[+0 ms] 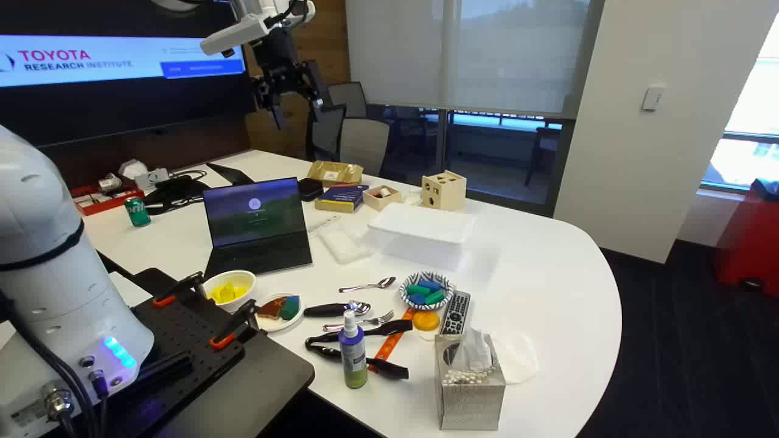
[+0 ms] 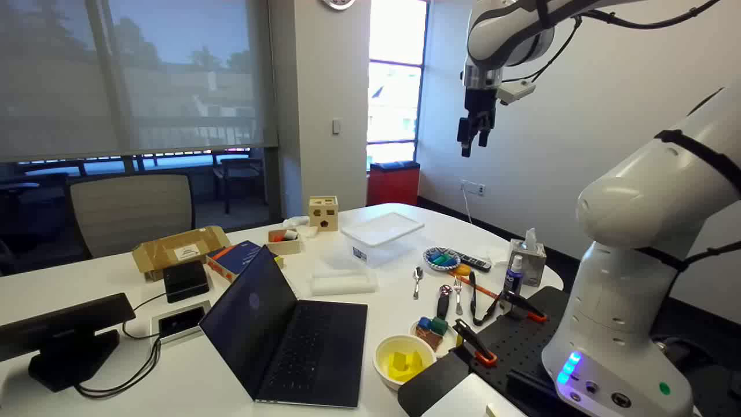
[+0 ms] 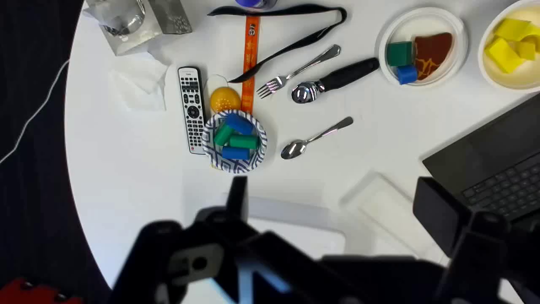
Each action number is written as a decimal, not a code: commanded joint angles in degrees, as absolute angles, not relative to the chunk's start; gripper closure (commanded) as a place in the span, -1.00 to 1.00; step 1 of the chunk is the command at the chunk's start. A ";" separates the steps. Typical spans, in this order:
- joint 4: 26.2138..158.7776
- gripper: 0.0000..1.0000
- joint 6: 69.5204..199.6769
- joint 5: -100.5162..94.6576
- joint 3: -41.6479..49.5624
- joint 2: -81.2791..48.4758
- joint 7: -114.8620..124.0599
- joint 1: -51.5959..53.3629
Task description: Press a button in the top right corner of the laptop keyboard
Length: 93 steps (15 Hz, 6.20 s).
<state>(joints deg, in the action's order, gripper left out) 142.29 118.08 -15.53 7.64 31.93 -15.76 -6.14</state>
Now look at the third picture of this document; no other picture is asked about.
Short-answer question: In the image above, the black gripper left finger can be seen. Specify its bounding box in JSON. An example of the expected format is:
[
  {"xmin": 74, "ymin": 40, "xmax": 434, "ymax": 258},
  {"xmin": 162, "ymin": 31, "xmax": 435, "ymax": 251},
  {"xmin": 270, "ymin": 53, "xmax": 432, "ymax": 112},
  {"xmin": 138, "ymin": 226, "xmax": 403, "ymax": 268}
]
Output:
[{"xmin": 108, "ymin": 173, "xmax": 339, "ymax": 304}]

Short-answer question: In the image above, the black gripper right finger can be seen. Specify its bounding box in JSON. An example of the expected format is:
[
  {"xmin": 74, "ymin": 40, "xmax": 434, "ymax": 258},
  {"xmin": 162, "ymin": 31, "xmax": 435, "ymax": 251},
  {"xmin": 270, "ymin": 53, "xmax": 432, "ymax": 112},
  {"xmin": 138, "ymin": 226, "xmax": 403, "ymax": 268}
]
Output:
[{"xmin": 412, "ymin": 175, "xmax": 540, "ymax": 304}]

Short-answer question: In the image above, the black laptop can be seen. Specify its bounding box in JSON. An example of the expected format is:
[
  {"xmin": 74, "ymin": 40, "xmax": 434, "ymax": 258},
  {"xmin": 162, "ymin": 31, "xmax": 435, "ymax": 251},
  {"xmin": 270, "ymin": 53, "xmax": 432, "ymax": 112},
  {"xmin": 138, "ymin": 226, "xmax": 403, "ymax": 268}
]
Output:
[{"xmin": 420, "ymin": 91, "xmax": 540, "ymax": 226}]

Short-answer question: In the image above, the white foam block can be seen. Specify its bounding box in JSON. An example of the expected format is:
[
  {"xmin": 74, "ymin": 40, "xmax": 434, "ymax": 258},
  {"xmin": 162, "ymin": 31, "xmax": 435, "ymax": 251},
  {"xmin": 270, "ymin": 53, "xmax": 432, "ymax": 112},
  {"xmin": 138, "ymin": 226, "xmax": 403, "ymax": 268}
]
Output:
[{"xmin": 339, "ymin": 172, "xmax": 452, "ymax": 266}]

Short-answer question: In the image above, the patterned paper bowl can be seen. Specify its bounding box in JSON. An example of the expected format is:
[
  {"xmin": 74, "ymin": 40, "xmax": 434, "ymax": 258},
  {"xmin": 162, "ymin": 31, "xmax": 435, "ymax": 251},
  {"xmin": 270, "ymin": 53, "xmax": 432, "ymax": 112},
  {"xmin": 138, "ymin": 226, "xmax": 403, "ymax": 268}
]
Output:
[{"xmin": 201, "ymin": 107, "xmax": 270, "ymax": 173}]

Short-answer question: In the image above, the blue block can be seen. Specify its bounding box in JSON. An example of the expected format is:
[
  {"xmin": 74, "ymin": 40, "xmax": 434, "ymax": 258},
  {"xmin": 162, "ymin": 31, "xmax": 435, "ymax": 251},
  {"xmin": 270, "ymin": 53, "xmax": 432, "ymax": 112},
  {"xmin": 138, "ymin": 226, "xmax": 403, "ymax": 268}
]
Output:
[
  {"xmin": 392, "ymin": 62, "xmax": 420, "ymax": 85},
  {"xmin": 219, "ymin": 145, "xmax": 253, "ymax": 161},
  {"xmin": 223, "ymin": 112, "xmax": 257, "ymax": 136}
]

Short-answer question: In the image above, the green block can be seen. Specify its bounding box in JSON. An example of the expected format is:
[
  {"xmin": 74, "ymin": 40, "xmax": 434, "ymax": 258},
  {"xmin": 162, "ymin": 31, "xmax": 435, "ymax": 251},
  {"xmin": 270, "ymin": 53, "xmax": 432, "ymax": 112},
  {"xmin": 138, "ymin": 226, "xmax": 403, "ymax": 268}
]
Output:
[
  {"xmin": 385, "ymin": 38, "xmax": 417, "ymax": 69},
  {"xmin": 228, "ymin": 133, "xmax": 262, "ymax": 151},
  {"xmin": 213, "ymin": 123, "xmax": 236, "ymax": 150}
]

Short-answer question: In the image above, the red object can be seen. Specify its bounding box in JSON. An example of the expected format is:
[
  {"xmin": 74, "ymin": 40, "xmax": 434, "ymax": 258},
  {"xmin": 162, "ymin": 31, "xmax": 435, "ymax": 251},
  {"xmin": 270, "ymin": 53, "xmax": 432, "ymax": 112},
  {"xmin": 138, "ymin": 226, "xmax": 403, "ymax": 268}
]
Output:
[{"xmin": 0, "ymin": 275, "xmax": 84, "ymax": 304}]

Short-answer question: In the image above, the grey remote control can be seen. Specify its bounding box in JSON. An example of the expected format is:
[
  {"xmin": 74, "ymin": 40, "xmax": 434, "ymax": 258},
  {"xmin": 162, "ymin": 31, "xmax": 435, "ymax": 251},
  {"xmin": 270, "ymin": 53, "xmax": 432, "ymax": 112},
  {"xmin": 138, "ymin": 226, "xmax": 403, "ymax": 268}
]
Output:
[{"xmin": 176, "ymin": 63, "xmax": 209, "ymax": 156}]

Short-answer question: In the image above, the orange ball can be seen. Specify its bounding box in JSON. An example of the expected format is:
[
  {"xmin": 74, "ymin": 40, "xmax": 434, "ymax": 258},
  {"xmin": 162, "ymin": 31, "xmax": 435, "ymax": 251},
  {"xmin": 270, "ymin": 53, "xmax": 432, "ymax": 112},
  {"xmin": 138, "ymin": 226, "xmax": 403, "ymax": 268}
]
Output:
[{"xmin": 209, "ymin": 84, "xmax": 245, "ymax": 114}]

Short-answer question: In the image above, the white bowl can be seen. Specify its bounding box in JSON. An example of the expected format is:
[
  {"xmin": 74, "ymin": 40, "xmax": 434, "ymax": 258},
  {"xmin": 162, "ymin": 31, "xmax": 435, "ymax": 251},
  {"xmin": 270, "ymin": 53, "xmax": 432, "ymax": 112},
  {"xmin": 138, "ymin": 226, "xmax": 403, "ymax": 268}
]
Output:
[{"xmin": 476, "ymin": 0, "xmax": 540, "ymax": 92}]

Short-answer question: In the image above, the white napkin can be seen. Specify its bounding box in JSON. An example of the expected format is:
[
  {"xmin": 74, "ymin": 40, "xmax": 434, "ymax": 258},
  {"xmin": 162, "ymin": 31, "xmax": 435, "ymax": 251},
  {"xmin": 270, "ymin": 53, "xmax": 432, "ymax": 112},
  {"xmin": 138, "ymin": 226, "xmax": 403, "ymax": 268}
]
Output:
[{"xmin": 108, "ymin": 48, "xmax": 170, "ymax": 114}]

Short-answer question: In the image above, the silver spoon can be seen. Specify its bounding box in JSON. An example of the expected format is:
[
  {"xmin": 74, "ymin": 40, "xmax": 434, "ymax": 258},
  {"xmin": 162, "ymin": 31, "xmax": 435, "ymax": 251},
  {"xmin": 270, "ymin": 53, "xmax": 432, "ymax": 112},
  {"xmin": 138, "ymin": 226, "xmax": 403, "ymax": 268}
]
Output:
[{"xmin": 278, "ymin": 114, "xmax": 356, "ymax": 161}]

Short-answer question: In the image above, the yellow block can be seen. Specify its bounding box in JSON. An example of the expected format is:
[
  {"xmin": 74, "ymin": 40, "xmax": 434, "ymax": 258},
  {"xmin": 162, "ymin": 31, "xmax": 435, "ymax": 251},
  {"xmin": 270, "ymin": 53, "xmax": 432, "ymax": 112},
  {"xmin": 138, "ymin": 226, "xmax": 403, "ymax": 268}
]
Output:
[
  {"xmin": 484, "ymin": 36, "xmax": 525, "ymax": 75},
  {"xmin": 493, "ymin": 16, "xmax": 533, "ymax": 42},
  {"xmin": 515, "ymin": 35, "xmax": 540, "ymax": 62}
]

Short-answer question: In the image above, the brown toy piece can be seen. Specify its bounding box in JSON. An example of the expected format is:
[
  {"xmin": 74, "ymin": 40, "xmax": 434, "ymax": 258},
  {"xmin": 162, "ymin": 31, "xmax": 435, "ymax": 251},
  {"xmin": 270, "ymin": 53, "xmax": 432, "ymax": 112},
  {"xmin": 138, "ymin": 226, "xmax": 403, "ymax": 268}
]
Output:
[{"xmin": 412, "ymin": 30, "xmax": 456, "ymax": 82}]

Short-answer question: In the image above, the silver fork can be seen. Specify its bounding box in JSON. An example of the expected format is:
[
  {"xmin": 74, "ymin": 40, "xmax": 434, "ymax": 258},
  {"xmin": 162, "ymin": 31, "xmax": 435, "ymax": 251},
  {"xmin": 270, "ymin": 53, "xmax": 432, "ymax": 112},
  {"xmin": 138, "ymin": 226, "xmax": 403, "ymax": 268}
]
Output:
[{"xmin": 255, "ymin": 42, "xmax": 344, "ymax": 101}]

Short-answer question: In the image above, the clear plastic container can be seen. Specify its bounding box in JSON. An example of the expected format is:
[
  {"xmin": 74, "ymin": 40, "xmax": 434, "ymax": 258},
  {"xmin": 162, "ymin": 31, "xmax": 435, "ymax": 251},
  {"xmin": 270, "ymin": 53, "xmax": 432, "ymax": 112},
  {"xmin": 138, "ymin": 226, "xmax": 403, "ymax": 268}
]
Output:
[{"xmin": 83, "ymin": 0, "xmax": 165, "ymax": 55}]

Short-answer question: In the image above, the metal grater box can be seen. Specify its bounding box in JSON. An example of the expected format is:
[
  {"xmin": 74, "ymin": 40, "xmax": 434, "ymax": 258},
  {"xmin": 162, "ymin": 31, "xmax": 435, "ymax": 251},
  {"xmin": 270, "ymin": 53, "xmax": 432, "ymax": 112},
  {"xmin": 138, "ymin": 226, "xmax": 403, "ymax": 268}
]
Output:
[{"xmin": 147, "ymin": 0, "xmax": 194, "ymax": 36}]

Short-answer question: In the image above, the white plate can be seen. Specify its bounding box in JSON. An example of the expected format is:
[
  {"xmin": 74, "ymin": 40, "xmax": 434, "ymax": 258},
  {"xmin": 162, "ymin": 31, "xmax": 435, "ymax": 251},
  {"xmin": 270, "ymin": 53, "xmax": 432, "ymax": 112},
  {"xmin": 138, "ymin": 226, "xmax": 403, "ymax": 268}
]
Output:
[{"xmin": 375, "ymin": 4, "xmax": 471, "ymax": 91}]

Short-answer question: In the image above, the purple round object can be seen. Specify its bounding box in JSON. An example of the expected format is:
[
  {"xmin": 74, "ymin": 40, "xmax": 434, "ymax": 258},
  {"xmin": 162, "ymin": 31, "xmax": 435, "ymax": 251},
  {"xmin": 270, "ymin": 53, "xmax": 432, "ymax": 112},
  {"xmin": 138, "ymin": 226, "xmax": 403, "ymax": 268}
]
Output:
[{"xmin": 235, "ymin": 0, "xmax": 278, "ymax": 9}]

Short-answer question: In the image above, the white cable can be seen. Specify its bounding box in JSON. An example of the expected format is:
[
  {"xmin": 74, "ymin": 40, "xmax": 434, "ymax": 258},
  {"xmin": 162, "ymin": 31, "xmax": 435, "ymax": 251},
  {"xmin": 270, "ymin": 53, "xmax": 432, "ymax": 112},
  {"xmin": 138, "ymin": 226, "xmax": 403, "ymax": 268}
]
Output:
[{"xmin": 0, "ymin": 57, "xmax": 73, "ymax": 165}]

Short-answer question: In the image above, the orange lanyard strap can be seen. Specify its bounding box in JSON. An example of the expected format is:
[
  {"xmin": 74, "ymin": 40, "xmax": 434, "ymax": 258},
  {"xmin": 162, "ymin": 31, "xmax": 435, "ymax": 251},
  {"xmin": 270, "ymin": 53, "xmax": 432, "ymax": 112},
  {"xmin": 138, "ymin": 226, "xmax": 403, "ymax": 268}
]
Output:
[{"xmin": 240, "ymin": 13, "xmax": 262, "ymax": 114}]

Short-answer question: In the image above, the black handled scoop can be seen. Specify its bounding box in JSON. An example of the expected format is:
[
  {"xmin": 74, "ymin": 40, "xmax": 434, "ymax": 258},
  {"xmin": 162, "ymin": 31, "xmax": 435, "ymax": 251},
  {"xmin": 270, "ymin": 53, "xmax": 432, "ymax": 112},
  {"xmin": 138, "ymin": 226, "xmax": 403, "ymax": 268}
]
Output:
[{"xmin": 290, "ymin": 55, "xmax": 381, "ymax": 104}]

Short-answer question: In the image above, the black strap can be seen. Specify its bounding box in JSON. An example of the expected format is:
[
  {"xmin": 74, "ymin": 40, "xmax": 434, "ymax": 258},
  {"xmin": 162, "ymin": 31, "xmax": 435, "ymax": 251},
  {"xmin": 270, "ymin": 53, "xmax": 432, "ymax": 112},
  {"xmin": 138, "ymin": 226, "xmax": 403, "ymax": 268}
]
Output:
[{"xmin": 208, "ymin": 3, "xmax": 349, "ymax": 84}]

